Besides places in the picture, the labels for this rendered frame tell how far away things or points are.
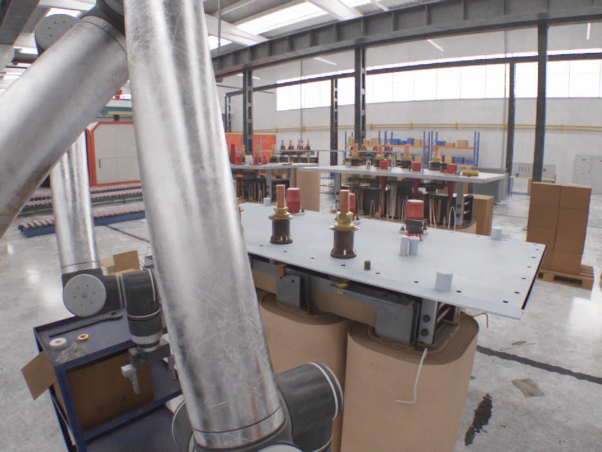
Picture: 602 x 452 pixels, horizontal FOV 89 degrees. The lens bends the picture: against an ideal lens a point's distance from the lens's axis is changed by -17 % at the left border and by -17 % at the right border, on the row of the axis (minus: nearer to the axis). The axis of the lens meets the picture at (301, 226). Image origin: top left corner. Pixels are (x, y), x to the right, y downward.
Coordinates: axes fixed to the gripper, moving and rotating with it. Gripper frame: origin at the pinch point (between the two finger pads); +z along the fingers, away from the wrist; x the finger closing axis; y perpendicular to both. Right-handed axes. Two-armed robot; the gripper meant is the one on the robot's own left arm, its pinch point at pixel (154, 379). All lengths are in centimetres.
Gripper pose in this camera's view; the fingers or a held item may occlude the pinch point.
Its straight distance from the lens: 134.1
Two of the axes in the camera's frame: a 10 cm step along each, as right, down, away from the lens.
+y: 7.1, 1.4, -6.9
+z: 0.0, 9.8, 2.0
